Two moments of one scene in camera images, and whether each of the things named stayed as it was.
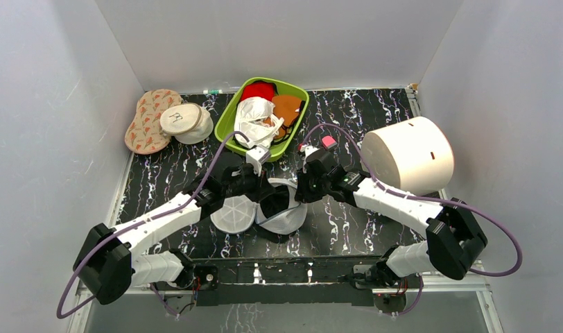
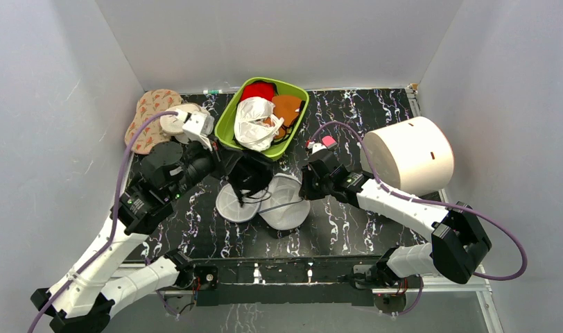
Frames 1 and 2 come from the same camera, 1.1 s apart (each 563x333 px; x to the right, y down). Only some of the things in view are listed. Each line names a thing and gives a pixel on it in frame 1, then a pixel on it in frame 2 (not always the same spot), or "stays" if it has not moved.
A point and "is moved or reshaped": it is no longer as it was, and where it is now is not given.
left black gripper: x=261 y=189 → x=212 y=155
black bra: x=276 y=201 is moved or reshaped
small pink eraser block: x=328 y=141 stays
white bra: x=254 y=118 stays
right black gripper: x=304 y=191 stays
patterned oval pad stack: x=145 y=134 stays
